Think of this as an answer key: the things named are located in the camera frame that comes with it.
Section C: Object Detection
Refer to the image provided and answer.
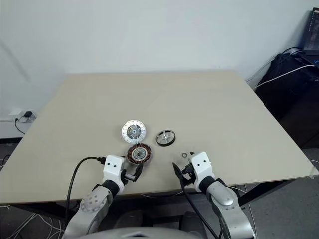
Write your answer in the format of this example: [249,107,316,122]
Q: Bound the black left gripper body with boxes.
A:
[121,168,138,185]

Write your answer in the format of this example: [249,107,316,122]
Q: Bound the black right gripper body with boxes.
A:
[180,165,199,187]

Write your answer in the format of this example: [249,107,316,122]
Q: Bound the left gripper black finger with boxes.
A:
[134,164,145,182]

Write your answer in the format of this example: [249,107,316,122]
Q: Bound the motor stator with copper windings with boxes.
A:
[127,143,154,166]

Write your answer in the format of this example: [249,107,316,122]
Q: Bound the black spoked motor cover ring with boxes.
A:
[155,129,177,147]

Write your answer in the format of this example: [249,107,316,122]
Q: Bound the silver motor rotor disc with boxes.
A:
[121,119,147,144]

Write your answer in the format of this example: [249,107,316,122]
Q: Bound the dark rounded shape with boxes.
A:
[116,210,151,228]
[179,211,209,233]

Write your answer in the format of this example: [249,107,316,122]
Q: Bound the silver robot torso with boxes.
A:
[83,225,201,239]

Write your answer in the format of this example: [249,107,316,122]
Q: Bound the large black case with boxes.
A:
[254,52,319,149]

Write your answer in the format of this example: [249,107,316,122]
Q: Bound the open black laptop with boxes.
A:
[302,6,319,66]

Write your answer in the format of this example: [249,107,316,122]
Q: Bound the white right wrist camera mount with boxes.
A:
[188,151,216,193]

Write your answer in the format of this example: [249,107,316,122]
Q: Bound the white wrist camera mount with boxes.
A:
[188,151,216,193]
[102,154,127,195]

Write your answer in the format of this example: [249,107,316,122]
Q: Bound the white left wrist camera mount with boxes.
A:
[102,154,127,195]

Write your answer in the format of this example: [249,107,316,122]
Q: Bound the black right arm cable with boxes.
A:
[179,168,226,239]

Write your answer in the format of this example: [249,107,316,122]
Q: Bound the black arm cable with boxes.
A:
[179,168,226,239]
[65,156,106,225]

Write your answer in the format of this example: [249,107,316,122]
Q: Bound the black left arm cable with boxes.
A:
[65,156,106,225]

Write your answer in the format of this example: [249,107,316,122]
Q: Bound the white floor cable tangle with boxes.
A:
[0,205,69,239]

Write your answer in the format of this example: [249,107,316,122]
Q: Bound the white cable over black case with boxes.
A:
[255,64,316,88]

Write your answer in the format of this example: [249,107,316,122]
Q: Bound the thin black charger cable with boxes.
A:
[14,117,26,135]

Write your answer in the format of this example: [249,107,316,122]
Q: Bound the white wall power strip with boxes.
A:
[0,108,37,123]

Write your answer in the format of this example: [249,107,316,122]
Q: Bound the black cables beside laptop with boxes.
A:
[281,47,305,58]

